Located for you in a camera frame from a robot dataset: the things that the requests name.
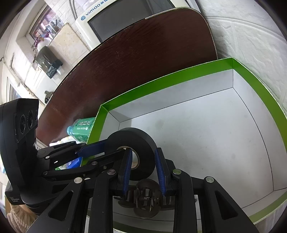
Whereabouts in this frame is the black electrical tape roll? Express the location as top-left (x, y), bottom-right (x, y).
top-left (105, 127), bottom-right (157, 181)

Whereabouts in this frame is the blue medicine carton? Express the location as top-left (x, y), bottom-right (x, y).
top-left (67, 157), bottom-right (83, 169)

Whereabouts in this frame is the dark rubber snake toy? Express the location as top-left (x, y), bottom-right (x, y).
top-left (114, 179), bottom-right (175, 219)

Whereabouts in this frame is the person left hand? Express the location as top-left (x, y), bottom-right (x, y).
top-left (7, 204), bottom-right (37, 233)

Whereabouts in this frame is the clear bottle green label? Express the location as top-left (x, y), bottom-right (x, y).
top-left (67, 117), bottom-right (96, 143)

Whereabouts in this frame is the grey faucet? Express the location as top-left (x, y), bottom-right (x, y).
top-left (44, 91), bottom-right (53, 104)

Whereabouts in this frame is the green open cardboard box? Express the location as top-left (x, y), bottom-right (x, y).
top-left (89, 58), bottom-right (286, 232)

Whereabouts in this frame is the potted plant on sill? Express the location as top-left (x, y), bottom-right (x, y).
top-left (31, 31), bottom-right (52, 63)

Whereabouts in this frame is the white appliance with screen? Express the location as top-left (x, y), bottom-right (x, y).
top-left (75, 0), bottom-right (200, 50)

